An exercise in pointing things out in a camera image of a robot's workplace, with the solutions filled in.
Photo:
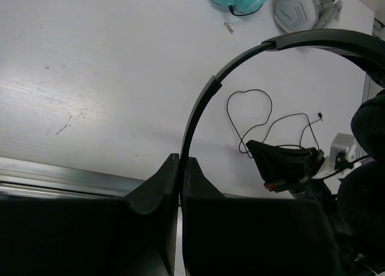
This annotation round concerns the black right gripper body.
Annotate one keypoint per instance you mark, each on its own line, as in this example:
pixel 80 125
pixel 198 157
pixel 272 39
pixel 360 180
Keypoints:
pixel 305 188

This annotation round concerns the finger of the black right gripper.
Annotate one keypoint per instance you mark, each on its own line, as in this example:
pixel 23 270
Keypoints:
pixel 278 163

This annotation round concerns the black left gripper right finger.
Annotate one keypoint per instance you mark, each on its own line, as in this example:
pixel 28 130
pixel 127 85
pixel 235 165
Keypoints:
pixel 252 236

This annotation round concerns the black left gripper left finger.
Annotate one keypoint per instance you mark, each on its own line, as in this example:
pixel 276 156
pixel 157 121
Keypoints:
pixel 149 223

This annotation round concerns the black wired headphones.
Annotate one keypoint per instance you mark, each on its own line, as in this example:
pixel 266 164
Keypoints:
pixel 313 68

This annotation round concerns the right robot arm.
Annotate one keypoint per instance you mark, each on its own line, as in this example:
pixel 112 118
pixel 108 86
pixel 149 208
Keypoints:
pixel 356 212

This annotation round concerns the grey white headphones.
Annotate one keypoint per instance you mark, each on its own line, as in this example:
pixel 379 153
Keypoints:
pixel 303 15

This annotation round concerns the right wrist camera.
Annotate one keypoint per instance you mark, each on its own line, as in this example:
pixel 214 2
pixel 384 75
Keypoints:
pixel 340 157

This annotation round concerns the aluminium rail front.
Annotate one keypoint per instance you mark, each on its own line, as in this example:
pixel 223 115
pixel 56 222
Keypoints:
pixel 35 180

